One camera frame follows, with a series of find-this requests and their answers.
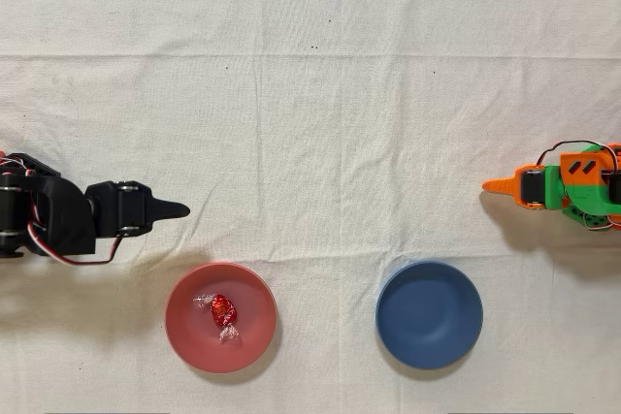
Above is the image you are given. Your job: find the blue bowl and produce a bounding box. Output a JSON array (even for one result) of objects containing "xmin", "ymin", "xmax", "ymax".
[{"xmin": 374, "ymin": 259, "xmax": 484, "ymax": 370}]

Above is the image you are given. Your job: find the red bowl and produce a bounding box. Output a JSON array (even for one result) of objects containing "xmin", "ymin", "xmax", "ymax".
[{"xmin": 163, "ymin": 261, "xmax": 278, "ymax": 375}]

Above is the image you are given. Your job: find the red white black arm cable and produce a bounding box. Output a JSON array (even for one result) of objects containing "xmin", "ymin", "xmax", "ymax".
[{"xmin": 0, "ymin": 154, "xmax": 36, "ymax": 178}]

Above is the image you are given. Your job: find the orange arm servo cable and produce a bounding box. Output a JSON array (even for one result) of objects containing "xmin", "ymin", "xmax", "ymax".
[{"xmin": 535, "ymin": 140, "xmax": 621, "ymax": 177}]

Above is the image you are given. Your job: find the red foil-wrapped candy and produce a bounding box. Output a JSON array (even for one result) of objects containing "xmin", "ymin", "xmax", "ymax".
[{"xmin": 192, "ymin": 292, "xmax": 242, "ymax": 343}]

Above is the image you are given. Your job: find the thin gripper servo wire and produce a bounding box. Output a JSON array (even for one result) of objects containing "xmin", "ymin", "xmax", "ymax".
[{"xmin": 26, "ymin": 219, "xmax": 125, "ymax": 268}]

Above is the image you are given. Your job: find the white tablecloth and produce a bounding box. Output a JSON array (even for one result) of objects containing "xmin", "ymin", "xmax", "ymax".
[{"xmin": 0, "ymin": 0, "xmax": 621, "ymax": 414}]

